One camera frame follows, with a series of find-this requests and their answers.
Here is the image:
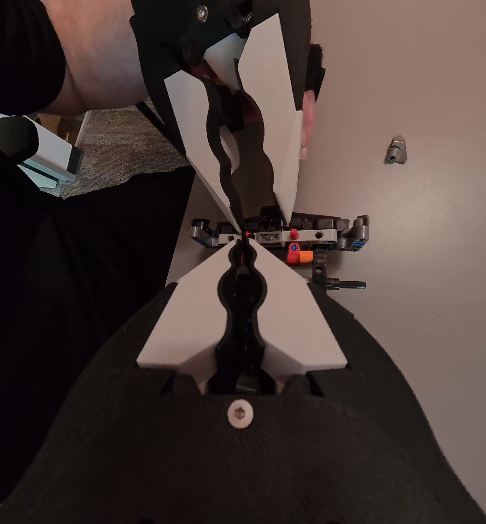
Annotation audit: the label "person's left hand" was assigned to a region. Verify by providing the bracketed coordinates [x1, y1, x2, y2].
[300, 88, 318, 161]

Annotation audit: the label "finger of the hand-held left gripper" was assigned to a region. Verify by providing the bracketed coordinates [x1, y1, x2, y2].
[203, 12, 305, 226]
[164, 69, 247, 237]

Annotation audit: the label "grey curved lego piece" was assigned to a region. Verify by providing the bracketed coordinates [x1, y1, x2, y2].
[383, 134, 408, 165]

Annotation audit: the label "person's left forearm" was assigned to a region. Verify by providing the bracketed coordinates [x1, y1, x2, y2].
[43, 0, 150, 116]

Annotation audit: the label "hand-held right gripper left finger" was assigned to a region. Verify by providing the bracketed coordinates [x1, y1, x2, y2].
[137, 239, 245, 395]

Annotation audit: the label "lego car model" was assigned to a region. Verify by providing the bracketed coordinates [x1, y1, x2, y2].
[191, 205, 370, 395]

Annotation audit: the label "white bar black end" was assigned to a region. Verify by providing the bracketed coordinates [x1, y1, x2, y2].
[0, 111, 84, 194]

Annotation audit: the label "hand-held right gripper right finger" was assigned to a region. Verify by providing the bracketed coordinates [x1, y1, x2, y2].
[247, 238, 348, 393]

